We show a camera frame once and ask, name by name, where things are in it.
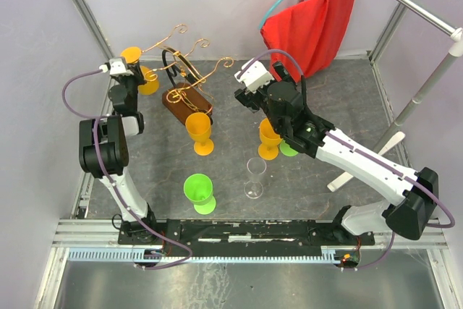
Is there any orange plastic goblet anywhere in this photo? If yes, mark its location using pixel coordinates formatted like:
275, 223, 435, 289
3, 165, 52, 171
185, 112, 214, 156
258, 118, 282, 161
121, 46, 159, 96

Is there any green plastic goblet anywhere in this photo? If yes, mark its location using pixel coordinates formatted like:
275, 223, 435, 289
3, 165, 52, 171
279, 141, 298, 157
183, 174, 216, 215

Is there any gold wire wine glass rack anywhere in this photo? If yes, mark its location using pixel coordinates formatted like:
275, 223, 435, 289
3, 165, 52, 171
141, 24, 234, 124

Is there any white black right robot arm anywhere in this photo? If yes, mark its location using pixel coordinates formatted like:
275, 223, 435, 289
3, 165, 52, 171
234, 81, 438, 245

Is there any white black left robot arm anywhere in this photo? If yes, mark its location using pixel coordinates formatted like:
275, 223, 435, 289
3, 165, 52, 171
79, 72, 160, 245

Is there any clear wine glass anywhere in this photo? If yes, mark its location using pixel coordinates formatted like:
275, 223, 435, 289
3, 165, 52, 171
245, 157, 267, 199

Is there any red cloth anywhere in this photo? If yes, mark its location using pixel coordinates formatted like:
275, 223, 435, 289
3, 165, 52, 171
260, 0, 354, 82

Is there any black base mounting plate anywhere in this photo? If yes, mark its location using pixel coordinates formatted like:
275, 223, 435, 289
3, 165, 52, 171
129, 219, 375, 257

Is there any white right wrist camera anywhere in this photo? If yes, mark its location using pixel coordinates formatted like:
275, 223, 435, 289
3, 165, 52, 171
234, 61, 274, 93

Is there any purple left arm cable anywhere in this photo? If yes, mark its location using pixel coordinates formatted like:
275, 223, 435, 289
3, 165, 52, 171
61, 66, 193, 272

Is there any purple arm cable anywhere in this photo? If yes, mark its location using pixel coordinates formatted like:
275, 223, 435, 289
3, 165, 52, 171
240, 49, 456, 274
61, 66, 193, 272

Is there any white cable duct rail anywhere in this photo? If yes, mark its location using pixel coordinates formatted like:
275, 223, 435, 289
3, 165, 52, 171
67, 247, 341, 265

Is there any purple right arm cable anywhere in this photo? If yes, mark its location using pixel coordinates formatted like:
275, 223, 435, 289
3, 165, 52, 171
240, 49, 456, 274

